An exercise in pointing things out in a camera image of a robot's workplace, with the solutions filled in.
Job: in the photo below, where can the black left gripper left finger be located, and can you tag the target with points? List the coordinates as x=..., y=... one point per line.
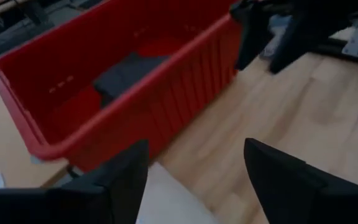
x=73, y=205

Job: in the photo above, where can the clear spray bottle blue trigger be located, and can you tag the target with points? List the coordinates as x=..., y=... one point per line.
x=275, y=34

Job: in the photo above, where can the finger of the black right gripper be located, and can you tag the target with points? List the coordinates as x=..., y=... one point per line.
x=253, y=34
x=292, y=43

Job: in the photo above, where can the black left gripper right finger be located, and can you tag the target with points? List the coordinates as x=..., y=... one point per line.
x=315, y=199

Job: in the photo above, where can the white folded cloth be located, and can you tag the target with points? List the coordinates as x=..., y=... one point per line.
x=172, y=202

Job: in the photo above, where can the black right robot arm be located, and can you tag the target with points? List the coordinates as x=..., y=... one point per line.
x=331, y=46

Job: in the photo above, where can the red plastic bin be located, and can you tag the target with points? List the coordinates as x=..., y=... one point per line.
x=57, y=56

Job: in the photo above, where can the black garment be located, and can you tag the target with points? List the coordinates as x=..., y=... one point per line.
x=126, y=74

